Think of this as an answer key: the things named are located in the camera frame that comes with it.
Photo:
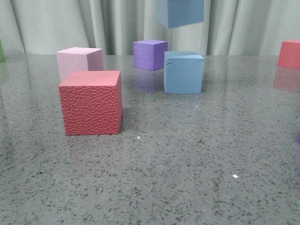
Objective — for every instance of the light blue cracked foam block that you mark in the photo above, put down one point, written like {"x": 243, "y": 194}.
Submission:
{"x": 183, "y": 72}

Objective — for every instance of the purple foam block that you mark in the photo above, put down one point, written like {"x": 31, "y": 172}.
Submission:
{"x": 149, "y": 54}

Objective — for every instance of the red textured foam block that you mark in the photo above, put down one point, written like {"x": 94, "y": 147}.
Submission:
{"x": 91, "y": 102}

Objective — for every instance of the pink foam block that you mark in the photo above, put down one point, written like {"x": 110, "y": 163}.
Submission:
{"x": 79, "y": 59}

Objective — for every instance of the grey curtain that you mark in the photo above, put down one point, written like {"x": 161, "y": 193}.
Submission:
{"x": 230, "y": 27}

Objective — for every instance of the red foam block far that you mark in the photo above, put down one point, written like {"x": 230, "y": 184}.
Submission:
{"x": 289, "y": 55}

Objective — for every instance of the green foam block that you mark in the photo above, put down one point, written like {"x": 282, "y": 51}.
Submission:
{"x": 2, "y": 55}

